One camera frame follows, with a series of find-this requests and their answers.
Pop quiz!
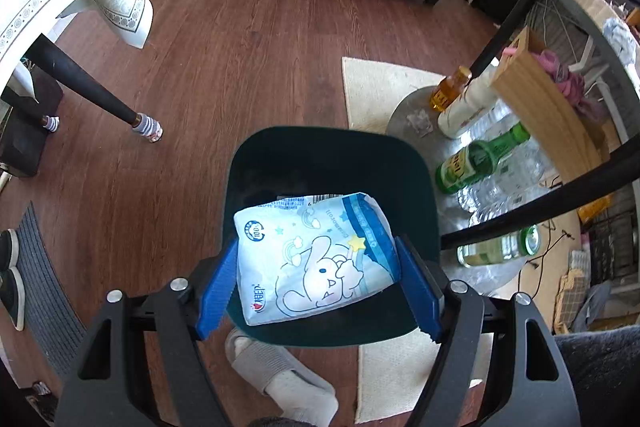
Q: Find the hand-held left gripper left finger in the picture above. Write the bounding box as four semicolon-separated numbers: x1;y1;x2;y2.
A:
55;239;241;427

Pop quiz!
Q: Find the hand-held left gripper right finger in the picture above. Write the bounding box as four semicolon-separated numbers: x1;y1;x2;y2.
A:
395;234;583;427

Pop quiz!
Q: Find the blue cartoon tissue packet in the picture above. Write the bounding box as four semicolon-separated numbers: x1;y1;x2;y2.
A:
233;193;402;327

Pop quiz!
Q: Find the dark green trash bin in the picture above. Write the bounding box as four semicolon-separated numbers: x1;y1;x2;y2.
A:
221;125;442;349

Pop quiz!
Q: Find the white paper ball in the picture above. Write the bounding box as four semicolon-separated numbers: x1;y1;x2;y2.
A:
602;18;640;65

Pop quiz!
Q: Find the clear bottle with green cap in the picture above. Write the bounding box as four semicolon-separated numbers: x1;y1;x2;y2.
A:
456;226;542;269

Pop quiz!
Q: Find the grey slipper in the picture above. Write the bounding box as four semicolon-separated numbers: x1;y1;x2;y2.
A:
225;327;340;427

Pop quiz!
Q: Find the clear plastic bottles pile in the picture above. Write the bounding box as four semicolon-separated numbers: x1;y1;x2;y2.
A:
457;99;551;228

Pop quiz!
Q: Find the green glass bottle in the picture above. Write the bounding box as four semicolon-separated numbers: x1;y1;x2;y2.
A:
435;123;531;195

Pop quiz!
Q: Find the patterned cardboard box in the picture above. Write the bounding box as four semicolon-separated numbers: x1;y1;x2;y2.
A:
552;267;591;333

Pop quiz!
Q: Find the grey ribbed floor mat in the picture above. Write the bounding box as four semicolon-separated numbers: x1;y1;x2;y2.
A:
17;202;88;378

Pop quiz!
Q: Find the crumpled tissue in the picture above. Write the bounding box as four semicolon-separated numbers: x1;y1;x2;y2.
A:
405;109;433;138

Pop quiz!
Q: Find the white plastic bottle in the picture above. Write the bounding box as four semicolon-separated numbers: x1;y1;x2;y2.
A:
438;74;501;140

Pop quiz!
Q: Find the yellow bag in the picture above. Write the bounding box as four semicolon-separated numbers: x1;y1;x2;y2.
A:
579;196;613;224

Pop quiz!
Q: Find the grey fleece clothing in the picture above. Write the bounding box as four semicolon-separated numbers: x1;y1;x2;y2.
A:
555;327;640;427

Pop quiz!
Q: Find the amber bottle with yellow label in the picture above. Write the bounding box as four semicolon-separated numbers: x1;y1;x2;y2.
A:
431;66;473;112

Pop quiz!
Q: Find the black shoe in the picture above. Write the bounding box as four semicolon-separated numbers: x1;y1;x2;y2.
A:
0;229;20;270
0;268;26;332

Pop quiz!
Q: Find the beige rug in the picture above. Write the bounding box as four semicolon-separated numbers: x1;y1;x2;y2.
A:
341;56;501;425

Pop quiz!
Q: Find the wooden box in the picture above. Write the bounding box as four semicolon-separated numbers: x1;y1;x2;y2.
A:
490;27;612;182

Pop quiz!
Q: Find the dining table with black legs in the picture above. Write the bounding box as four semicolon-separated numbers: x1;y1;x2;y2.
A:
0;33;138;130

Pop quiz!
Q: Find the pink cloth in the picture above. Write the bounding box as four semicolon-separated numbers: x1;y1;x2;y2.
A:
502;47;606;120

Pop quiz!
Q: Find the round grey marble table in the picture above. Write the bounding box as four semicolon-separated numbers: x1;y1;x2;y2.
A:
387;0;640;308

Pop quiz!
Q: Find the pale green patterned tablecloth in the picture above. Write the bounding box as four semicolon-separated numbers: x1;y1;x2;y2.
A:
0;0;154;102

